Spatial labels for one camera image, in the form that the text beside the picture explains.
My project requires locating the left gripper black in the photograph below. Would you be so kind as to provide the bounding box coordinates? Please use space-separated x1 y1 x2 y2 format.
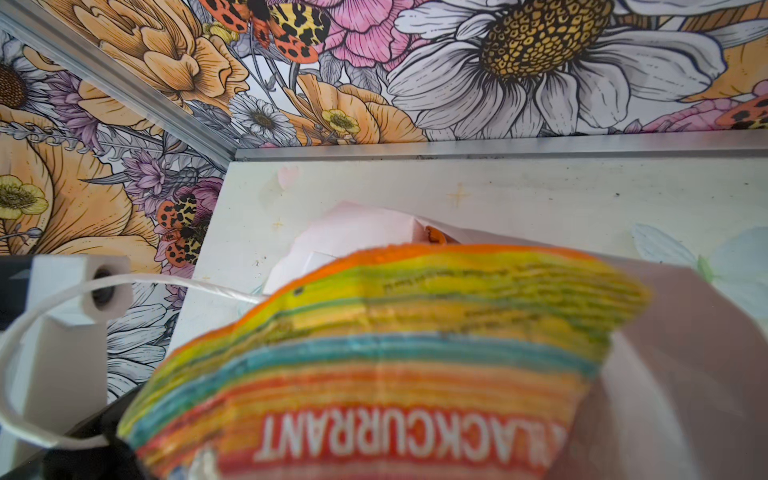
1 386 147 480

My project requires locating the orange snack packet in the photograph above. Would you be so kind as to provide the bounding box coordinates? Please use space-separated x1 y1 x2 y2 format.
116 244 650 479
425 226 454 245

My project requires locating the red white paper bag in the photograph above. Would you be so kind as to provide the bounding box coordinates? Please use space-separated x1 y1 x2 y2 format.
0 200 768 480

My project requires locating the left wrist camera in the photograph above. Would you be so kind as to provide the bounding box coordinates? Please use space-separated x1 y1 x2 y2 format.
0 254 134 469

